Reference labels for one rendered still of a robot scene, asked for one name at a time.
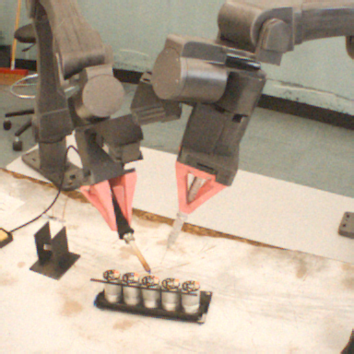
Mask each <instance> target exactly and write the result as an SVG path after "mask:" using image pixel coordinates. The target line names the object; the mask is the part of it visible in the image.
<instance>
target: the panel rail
mask: <svg viewBox="0 0 354 354"><path fill-rule="evenodd" d="M90 281H94V282H100V283H107V284H113V285H114V286H121V287H128V288H134V289H147V290H154V291H162V292H169V293H175V294H182V295H189V296H196V297H197V293H192V292H190V290H189V291H188V292H184V291H171V290H170V289H168V290H164V289H154V288H150V287H149V286H146V287H143V286H137V285H129V283H127V284H123V283H115V282H110V280H108V281H107V280H102V279H96V278H92V279H91V280H90Z"/></svg>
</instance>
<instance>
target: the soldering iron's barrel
mask: <svg viewBox="0 0 354 354"><path fill-rule="evenodd" d="M123 239H124V242H125V244H129V245H130V246H131V248H132V250H133V252H134V253H135V255H136V256H137V257H138V259H139V261H140V263H141V264H142V266H143V267H144V268H145V270H146V272H147V271H149V270H150V271H151V268H150V266H149V264H148V262H147V261H146V259H145V257H144V256H143V254H142V253H141V251H139V250H138V248H137V246H136V244H135V239H136V238H135V237H134V236H133V234H132V233H131V232H129V233H126V234H125V235H124V236H123Z"/></svg>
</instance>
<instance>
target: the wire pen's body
mask: <svg viewBox="0 0 354 354"><path fill-rule="evenodd" d="M193 179H194V180H193ZM193 179H192V182H191V183H189V185H191V187H189V185H188V188H189V189H188V188H187V190H188V191H187V190H186V192H187V194H186V202H187V203H192V202H193V201H194V200H195V196H196V194H197V192H198V190H199V187H200V185H201V183H202V181H203V179H201V177H198V176H196V175H194V176H193ZM176 216H177V219H176V220H175V223H174V225H173V227H172V230H171V231H170V233H169V236H168V238H167V241H168V242H172V243H175V242H176V240H177V237H178V235H179V233H180V230H181V228H182V226H183V223H184V221H185V220H187V219H188V214H186V213H184V212H182V211H180V210H178V211H177V213H176Z"/></svg>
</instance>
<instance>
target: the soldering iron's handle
mask: <svg viewBox="0 0 354 354"><path fill-rule="evenodd" d="M111 198H112V207H113V213H114V217H115V223H116V224H117V233H118V235H119V239H120V240H121V241H123V240H124V239H123V236H124V235H125V234H126V233H129V232H131V233H132V234H134V233H135V231H134V230H133V229H132V228H131V227H130V226H129V223H128V221H127V220H126V218H125V216H124V214H122V212H121V210H120V208H119V207H118V206H117V204H116V202H115V200H114V198H113V197H112V194H111Z"/></svg>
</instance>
